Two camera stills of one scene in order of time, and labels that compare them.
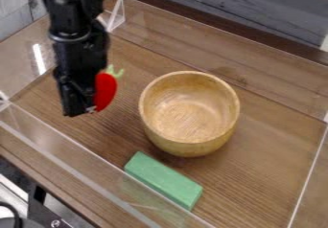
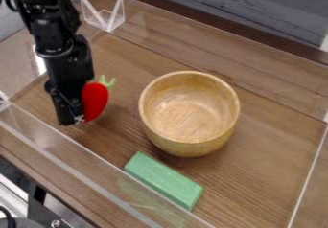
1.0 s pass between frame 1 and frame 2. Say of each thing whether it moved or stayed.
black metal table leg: stayed
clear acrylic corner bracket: stayed
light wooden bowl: stayed
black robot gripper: moved
